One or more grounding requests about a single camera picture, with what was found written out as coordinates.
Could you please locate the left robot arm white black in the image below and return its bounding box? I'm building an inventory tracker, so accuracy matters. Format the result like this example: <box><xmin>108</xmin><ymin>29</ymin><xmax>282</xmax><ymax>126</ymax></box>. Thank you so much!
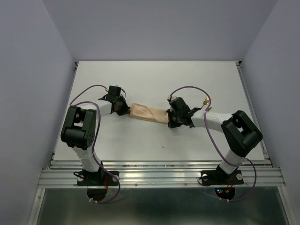
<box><xmin>60</xmin><ymin>84</ymin><xmax>130</xmax><ymax>185</ymax></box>

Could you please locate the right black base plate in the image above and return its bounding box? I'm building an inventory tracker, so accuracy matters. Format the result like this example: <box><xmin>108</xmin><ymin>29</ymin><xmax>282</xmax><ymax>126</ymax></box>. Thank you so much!
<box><xmin>198</xmin><ymin>170</ymin><xmax>244</xmax><ymax>187</ymax></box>

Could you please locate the gold fork black handle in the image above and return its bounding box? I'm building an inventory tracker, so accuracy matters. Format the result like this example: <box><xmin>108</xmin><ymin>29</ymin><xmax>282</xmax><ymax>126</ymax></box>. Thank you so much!
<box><xmin>196</xmin><ymin>97</ymin><xmax>210</xmax><ymax>110</ymax></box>

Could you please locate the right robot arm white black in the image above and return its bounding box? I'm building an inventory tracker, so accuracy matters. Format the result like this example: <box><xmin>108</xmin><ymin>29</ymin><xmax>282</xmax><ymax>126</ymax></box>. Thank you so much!
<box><xmin>167</xmin><ymin>97</ymin><xmax>263</xmax><ymax>183</ymax></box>

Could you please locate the aluminium rail frame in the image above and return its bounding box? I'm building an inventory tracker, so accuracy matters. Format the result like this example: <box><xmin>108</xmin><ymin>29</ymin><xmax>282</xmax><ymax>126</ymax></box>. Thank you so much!
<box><xmin>27</xmin><ymin>60</ymin><xmax>293</xmax><ymax>225</ymax></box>

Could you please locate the peach cloth napkin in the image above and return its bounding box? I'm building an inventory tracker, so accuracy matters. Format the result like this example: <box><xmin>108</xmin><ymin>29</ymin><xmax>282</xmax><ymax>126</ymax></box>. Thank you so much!
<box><xmin>129</xmin><ymin>103</ymin><xmax>169</xmax><ymax>124</ymax></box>

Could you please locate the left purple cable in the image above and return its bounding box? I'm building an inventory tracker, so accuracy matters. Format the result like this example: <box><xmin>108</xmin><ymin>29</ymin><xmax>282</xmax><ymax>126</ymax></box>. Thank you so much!
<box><xmin>70</xmin><ymin>84</ymin><xmax>121</xmax><ymax>204</ymax></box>

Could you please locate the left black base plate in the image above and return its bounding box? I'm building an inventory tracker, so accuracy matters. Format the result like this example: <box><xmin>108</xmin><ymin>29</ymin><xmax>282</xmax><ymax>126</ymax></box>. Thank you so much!
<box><xmin>73</xmin><ymin>170</ymin><xmax>118</xmax><ymax>187</ymax></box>

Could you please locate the purple cable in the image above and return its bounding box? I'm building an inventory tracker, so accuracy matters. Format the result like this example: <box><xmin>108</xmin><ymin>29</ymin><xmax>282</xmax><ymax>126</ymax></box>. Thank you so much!
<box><xmin>167</xmin><ymin>85</ymin><xmax>256</xmax><ymax>203</ymax></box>
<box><xmin>70</xmin><ymin>84</ymin><xmax>121</xmax><ymax>204</ymax></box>

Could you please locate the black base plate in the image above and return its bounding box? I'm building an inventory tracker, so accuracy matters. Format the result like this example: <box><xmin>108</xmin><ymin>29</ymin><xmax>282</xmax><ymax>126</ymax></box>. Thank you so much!
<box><xmin>73</xmin><ymin>170</ymin><xmax>118</xmax><ymax>187</ymax></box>
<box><xmin>198</xmin><ymin>170</ymin><xmax>244</xmax><ymax>187</ymax></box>

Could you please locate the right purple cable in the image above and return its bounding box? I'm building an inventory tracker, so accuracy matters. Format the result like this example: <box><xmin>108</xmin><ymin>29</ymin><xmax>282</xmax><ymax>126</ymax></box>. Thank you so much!
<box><xmin>167</xmin><ymin>85</ymin><xmax>256</xmax><ymax>203</ymax></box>

